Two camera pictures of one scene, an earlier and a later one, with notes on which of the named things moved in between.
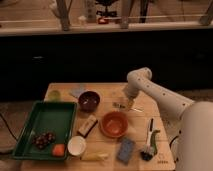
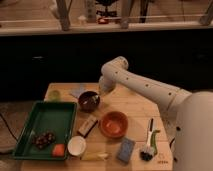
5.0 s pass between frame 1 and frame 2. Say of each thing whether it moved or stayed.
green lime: stayed
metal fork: moved
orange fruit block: stayed
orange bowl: stayed
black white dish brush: stayed
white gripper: moved
